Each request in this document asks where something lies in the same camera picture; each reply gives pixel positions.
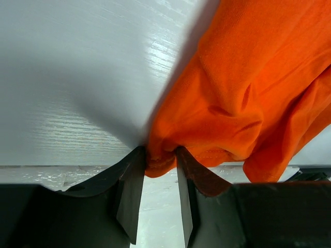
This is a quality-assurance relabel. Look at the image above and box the orange t shirt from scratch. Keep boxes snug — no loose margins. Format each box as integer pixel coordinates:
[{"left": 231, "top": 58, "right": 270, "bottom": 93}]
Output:
[{"left": 146, "top": 1, "right": 330, "bottom": 182}]

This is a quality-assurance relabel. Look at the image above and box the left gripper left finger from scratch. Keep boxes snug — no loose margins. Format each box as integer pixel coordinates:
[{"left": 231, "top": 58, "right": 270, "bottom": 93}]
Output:
[{"left": 1, "top": 147, "right": 145, "bottom": 247}]

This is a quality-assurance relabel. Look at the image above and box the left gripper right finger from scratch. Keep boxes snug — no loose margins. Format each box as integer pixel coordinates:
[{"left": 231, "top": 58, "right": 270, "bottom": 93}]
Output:
[{"left": 176, "top": 147, "right": 330, "bottom": 247}]

